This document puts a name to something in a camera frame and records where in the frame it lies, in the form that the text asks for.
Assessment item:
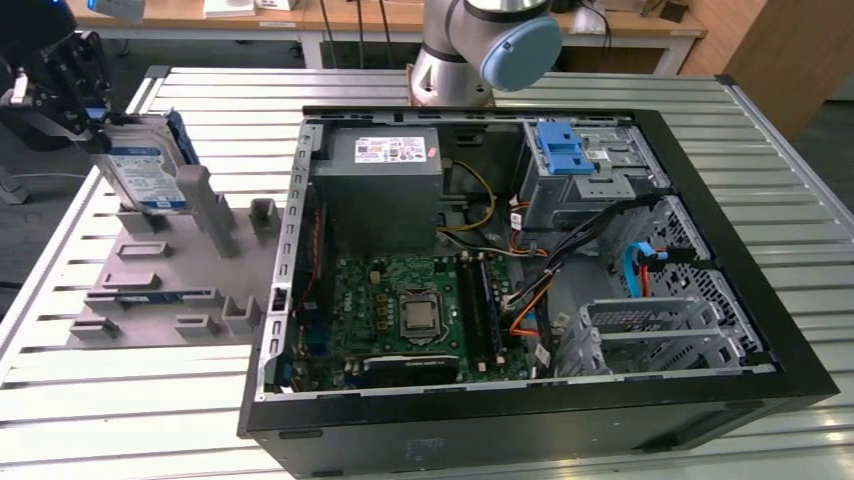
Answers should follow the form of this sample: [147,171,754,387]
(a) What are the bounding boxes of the black graphics card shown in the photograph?
[345,353,463,389]

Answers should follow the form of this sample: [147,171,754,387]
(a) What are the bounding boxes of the installed RAM stick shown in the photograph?
[476,258,507,359]

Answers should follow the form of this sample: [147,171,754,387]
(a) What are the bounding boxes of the white stand foot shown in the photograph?
[0,164,32,205]

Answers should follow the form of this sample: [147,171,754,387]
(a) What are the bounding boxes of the blue flat SATA wire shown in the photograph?
[623,241,668,300]

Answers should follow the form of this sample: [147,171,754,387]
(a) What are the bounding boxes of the orange power wire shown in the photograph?
[636,247,710,301]

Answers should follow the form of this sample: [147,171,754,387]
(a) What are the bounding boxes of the black wire bundle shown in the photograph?
[503,193,668,312]

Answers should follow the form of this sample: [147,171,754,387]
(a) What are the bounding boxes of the CPU socket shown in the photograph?
[395,286,452,348]

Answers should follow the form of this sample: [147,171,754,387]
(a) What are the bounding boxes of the hard disk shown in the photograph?
[79,107,201,216]

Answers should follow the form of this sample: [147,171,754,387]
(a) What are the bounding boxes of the metal disk bay cage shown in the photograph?
[556,296,763,377]

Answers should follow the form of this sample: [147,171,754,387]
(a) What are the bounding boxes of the yellow power wires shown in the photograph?
[436,159,496,234]

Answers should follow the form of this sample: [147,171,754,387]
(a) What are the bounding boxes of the grey parts rack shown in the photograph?
[65,164,288,349]

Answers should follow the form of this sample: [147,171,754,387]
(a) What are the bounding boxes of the blue drive latch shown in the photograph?
[535,122,600,176]

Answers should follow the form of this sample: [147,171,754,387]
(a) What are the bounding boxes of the silver CPU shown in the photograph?
[403,301,439,332]

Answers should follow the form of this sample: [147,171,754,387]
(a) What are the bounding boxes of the grey power supply unit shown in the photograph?
[312,125,445,256]

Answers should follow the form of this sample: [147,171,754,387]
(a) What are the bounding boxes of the thin red fan wire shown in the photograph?
[296,203,327,307]

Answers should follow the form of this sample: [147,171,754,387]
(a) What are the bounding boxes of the wooden cabinet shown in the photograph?
[679,0,854,144]

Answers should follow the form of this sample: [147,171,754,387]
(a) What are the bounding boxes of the metal optical drive bay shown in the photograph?
[518,119,671,232]

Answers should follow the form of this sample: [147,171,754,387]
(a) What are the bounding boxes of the black open PC case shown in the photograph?
[236,104,840,479]

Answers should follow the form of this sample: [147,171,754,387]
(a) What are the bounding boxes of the red orange wire bundle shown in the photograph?
[506,197,556,257]

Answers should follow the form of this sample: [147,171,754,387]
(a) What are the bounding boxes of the green motherboard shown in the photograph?
[292,252,535,391]

